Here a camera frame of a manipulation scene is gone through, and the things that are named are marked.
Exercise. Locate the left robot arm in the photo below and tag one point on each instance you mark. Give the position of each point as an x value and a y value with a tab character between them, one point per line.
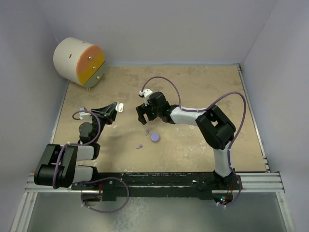
57	166

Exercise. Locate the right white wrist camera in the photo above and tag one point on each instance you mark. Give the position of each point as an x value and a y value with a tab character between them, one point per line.
145	94

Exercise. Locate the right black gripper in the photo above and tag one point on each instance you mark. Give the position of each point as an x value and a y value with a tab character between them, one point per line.
142	110

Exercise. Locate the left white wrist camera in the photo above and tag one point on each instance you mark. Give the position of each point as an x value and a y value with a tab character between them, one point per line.
83	114

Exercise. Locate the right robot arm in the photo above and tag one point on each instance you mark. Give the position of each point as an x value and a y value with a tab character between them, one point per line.
216	128

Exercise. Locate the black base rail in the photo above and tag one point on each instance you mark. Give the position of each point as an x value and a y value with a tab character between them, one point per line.
201	185

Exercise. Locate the round drawer cabinet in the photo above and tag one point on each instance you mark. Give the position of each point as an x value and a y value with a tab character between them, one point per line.
80	62

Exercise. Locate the white earbud charging case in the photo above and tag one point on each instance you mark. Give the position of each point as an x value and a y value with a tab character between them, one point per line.
119	107

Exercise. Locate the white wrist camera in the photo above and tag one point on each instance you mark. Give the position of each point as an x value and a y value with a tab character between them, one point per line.
83	114
145	94

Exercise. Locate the purple earbud charging case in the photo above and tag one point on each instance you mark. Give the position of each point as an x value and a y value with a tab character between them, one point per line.
155	137

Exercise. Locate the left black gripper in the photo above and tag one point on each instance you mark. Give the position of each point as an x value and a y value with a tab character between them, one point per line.
107	113

